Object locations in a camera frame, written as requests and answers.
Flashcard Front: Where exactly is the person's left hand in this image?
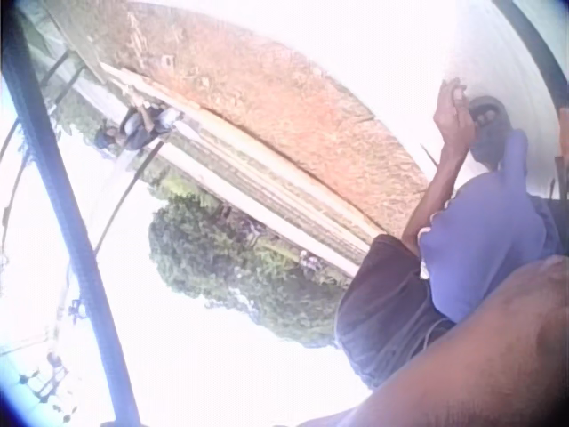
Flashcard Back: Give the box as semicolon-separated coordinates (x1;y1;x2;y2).
432;78;477;156

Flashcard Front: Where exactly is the thin dark stick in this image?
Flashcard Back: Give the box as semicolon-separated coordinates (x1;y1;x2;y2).
419;143;441;173

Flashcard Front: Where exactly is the green leafy tree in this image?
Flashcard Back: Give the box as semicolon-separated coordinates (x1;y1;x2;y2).
148;195;355;349

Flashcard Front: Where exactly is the thin curved metal rod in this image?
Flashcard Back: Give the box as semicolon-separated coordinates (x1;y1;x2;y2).
93;141;166;253

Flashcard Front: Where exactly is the dark metal pole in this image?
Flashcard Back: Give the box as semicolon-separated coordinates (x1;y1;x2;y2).
9;6;141;427

